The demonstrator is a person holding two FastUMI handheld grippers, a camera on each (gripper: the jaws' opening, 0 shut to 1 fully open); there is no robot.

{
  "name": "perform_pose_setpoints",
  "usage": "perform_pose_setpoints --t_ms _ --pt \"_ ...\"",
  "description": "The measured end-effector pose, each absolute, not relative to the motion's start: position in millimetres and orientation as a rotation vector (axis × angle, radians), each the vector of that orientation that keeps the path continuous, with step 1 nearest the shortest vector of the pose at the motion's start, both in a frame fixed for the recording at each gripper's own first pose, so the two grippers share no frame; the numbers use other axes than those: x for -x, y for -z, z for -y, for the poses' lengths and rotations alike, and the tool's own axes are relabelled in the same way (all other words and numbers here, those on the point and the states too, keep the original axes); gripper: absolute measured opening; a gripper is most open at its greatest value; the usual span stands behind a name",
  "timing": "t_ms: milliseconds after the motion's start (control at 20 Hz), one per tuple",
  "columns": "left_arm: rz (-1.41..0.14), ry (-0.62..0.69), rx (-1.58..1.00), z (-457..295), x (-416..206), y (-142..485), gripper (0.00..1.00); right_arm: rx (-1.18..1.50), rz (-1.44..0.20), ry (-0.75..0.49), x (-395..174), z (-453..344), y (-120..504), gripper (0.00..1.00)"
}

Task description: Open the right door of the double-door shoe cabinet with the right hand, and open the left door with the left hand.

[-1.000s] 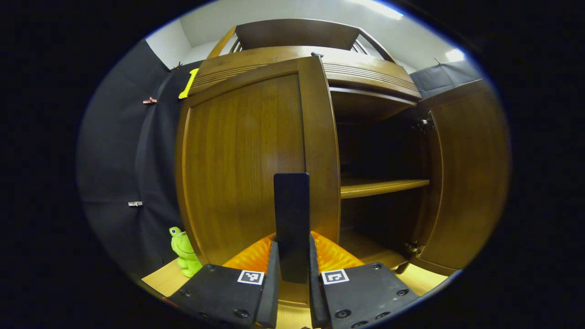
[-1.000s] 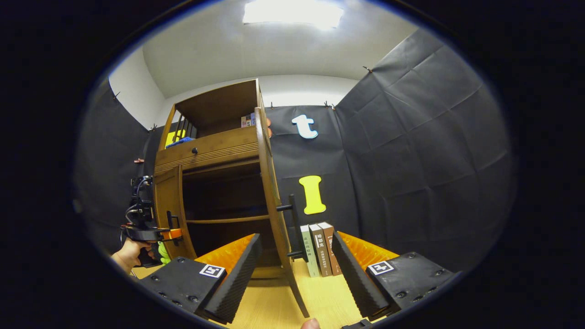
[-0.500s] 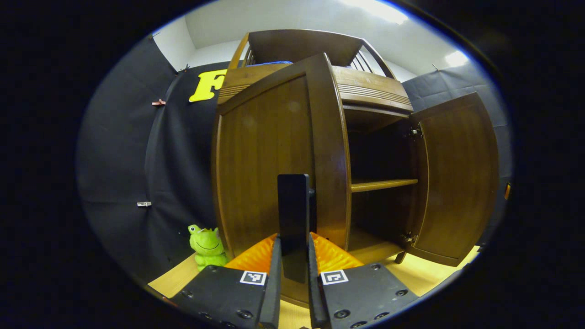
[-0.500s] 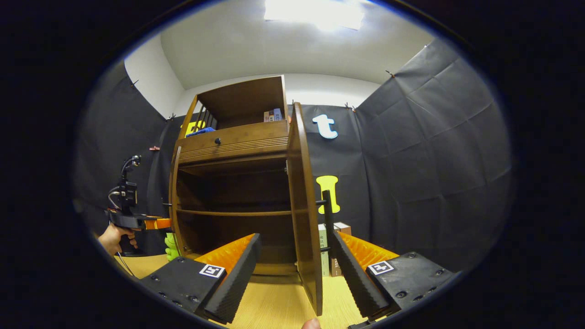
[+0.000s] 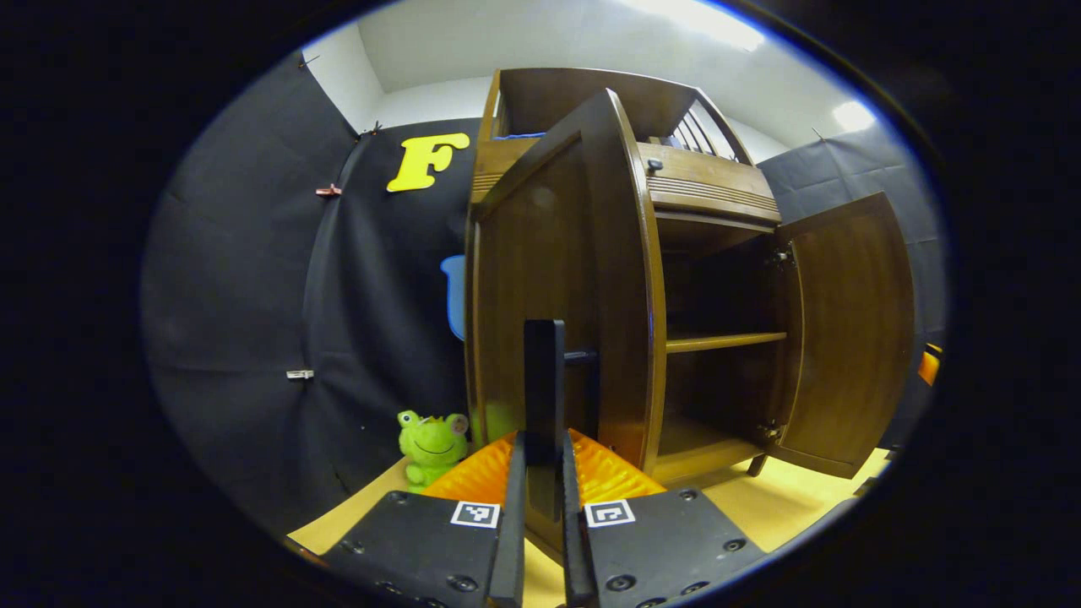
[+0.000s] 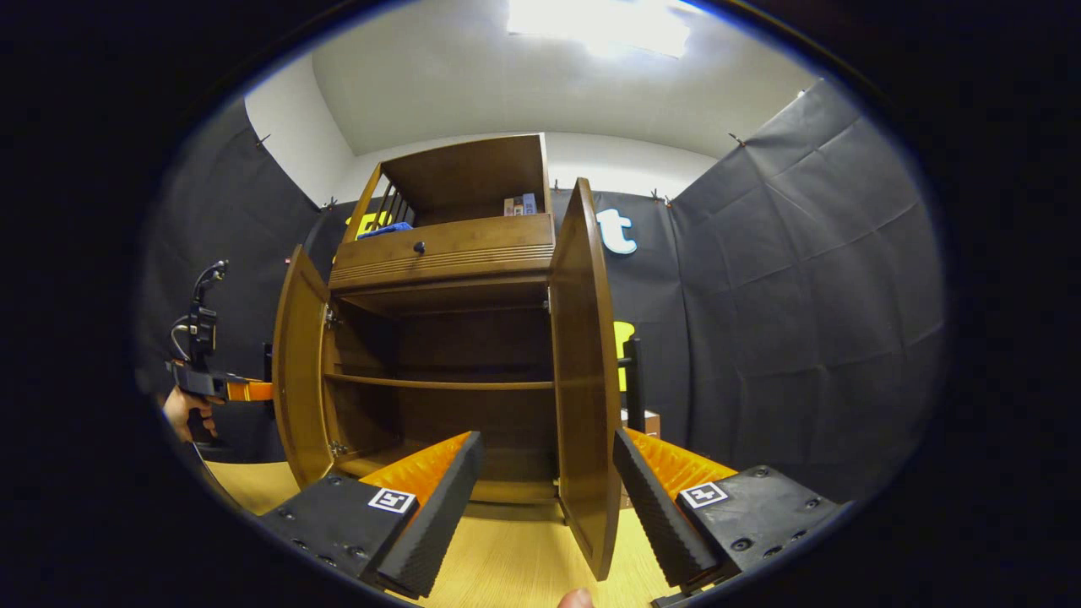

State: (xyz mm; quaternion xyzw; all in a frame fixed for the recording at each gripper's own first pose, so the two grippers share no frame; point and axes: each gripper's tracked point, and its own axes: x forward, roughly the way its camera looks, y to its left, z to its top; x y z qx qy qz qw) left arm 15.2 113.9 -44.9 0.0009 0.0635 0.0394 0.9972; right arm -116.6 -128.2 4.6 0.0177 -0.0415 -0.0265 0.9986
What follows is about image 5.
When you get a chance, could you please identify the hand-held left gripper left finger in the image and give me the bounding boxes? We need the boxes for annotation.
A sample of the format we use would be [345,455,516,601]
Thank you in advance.
[325,431,529,608]

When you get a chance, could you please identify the wooden cabinet door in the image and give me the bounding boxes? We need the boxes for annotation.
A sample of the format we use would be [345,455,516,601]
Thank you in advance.
[464,88,668,524]
[764,193,916,480]

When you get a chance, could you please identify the wooden drawer with black knob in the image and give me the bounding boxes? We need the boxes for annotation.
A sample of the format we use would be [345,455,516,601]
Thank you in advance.
[470,139,783,225]

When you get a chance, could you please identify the ceiling light panel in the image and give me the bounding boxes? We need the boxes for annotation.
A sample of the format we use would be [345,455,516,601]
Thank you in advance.
[623,0,767,53]

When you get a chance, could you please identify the wooden inner shelf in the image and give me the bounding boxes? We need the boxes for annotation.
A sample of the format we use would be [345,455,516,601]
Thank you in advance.
[665,331,789,355]

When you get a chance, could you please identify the wooden double-door shoe cabinet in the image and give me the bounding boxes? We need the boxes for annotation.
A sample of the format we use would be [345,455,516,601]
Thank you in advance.
[467,68,791,487]

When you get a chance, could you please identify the small ceiling light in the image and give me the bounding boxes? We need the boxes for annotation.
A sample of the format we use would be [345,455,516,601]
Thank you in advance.
[831,99,877,136]

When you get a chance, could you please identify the green frog plush toy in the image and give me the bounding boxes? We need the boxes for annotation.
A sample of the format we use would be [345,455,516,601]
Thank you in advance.
[397,410,470,493]

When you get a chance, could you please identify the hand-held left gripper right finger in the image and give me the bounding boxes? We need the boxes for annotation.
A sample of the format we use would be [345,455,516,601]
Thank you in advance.
[562,429,769,608]

